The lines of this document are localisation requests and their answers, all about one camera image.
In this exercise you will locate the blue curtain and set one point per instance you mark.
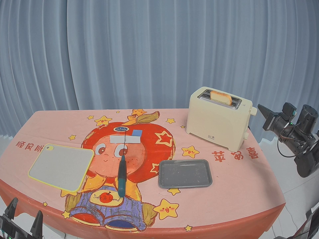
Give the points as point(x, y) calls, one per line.
point(149, 46)

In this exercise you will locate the slice of bread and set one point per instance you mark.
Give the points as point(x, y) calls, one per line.
point(219, 98)

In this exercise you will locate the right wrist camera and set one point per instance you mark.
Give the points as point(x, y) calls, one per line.
point(289, 110)

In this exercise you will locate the dark grey tray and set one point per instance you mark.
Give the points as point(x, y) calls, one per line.
point(185, 174)

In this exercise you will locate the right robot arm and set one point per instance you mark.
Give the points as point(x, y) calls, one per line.
point(305, 143)

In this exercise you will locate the cutting board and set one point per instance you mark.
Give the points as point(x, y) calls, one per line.
point(61, 167)

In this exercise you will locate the cream toaster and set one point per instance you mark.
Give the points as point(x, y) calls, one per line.
point(214, 123)

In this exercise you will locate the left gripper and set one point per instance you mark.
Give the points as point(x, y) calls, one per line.
point(11, 226)

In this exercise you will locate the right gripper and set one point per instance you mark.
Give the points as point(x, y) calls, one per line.
point(273, 124)

